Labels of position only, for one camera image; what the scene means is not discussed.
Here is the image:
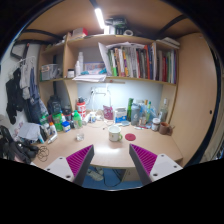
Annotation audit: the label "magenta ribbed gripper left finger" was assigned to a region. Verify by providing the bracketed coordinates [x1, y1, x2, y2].
[44, 144, 95, 187]

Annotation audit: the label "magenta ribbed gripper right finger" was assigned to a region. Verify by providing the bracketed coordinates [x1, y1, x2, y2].
[128, 143, 184, 187]

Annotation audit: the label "clear bottle green cap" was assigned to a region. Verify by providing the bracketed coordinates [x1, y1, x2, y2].
[73, 110, 82, 129]

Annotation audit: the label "small clear drinking glass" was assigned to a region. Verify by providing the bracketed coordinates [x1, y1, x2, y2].
[76, 132, 84, 141]

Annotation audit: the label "round red coaster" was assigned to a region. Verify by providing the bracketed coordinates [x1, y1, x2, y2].
[125, 133, 136, 141]

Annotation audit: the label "white enamel mug green rim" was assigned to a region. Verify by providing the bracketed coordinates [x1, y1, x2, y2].
[108, 125, 123, 142]

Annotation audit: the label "glass jar white lid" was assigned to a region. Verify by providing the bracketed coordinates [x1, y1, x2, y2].
[151, 118, 161, 131]

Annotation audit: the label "brown ceramic mug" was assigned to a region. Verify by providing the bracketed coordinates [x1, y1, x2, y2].
[159, 122, 174, 136]

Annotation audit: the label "blue white small bottle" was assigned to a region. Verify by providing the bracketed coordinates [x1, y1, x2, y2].
[62, 121, 71, 132]

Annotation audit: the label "green container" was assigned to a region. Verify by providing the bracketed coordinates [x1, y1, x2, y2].
[52, 113, 63, 131]

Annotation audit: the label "grey shaker bottle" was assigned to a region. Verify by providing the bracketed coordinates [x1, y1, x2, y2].
[131, 103, 140, 126]

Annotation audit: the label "tall clear glass bottle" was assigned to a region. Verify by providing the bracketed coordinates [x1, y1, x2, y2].
[159, 99, 168, 122]

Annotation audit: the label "blue white carton box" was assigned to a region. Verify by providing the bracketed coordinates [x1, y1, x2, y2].
[115, 107, 127, 123]

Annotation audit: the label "red white canister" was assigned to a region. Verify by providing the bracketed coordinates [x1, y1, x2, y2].
[76, 102, 86, 119]

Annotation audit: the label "pink snack pouch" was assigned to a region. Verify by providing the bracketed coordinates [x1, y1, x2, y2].
[103, 106, 114, 120]

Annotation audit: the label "green neck glass bottle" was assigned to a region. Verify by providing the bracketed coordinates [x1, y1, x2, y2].
[146, 101, 151, 123]

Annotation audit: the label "black bag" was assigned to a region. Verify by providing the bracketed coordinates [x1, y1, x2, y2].
[47, 95, 61, 114]

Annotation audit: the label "white desk lamp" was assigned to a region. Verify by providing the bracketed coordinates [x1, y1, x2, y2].
[91, 87, 111, 111]

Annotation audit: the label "stack of papers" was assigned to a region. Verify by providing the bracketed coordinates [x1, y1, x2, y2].
[73, 75, 106, 83]

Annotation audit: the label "hanging dark clothes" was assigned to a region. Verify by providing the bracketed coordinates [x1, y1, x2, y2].
[6, 56, 41, 125]

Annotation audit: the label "clear plastic storage box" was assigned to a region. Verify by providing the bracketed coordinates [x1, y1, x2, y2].
[41, 64, 59, 81]

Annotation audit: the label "row of books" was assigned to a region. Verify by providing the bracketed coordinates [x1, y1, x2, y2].
[98, 42, 177, 84]

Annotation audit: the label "wooden bookshelf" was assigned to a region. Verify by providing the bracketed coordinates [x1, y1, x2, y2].
[39, 35, 178, 120]

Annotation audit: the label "white bottle on shelf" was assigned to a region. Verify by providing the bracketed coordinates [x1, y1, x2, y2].
[78, 52, 84, 74]

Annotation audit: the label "ceiling light strip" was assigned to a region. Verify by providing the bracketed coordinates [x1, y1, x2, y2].
[94, 8, 105, 29]

